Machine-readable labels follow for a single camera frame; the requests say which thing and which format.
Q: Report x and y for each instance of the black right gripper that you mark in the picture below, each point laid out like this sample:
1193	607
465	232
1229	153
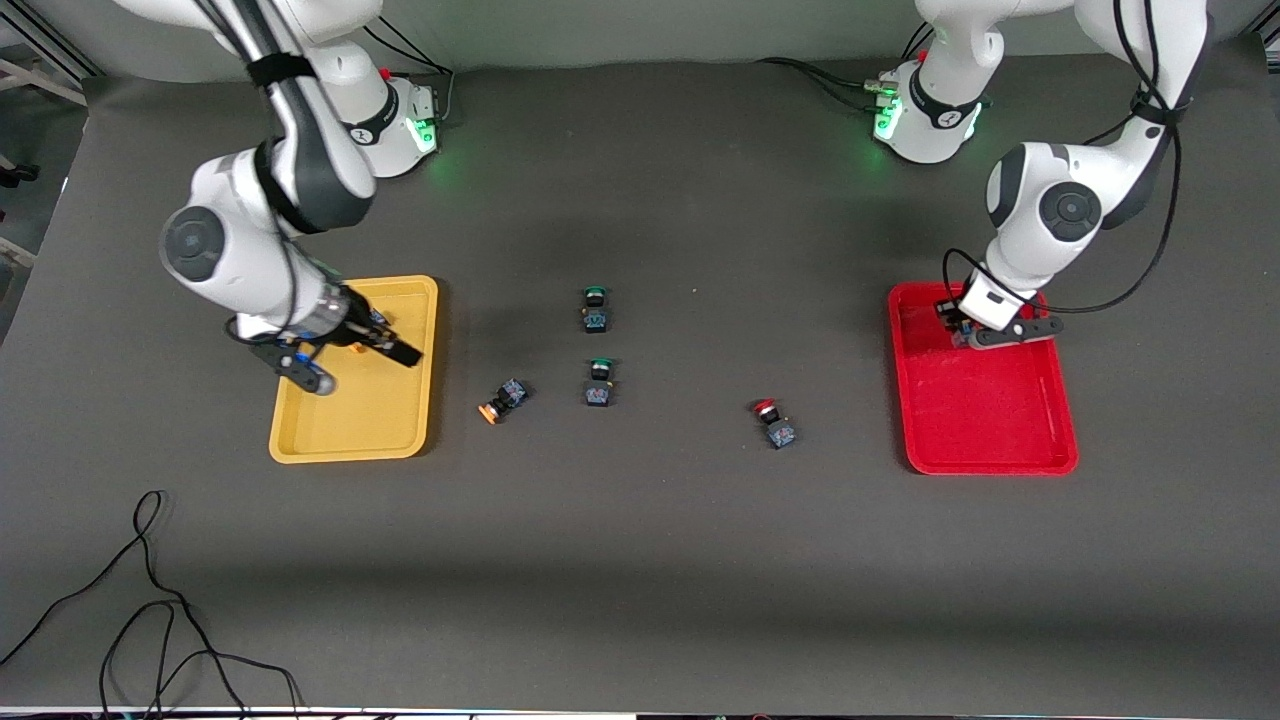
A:
357	319

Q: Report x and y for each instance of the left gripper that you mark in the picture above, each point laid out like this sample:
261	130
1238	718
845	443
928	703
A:
946	311

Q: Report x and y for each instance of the orange push button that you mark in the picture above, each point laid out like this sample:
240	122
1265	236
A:
380	320
505	398

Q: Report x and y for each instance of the red push button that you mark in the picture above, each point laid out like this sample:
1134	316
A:
776	426
948	310

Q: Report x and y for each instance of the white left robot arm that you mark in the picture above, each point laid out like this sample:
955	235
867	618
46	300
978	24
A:
1070	210

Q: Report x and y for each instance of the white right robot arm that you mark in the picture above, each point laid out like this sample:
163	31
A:
250	260

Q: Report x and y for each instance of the red plastic tray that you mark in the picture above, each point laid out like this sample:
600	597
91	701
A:
980	400

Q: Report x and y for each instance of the yellow plastic tray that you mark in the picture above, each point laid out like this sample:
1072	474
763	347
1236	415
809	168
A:
370	410

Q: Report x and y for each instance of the green push button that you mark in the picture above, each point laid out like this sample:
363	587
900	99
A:
597	312
599	385

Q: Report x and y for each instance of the dark grey table cloth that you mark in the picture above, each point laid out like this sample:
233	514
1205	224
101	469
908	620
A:
640	560

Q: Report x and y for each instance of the grey metal frame bar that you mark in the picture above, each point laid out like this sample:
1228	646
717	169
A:
40	82

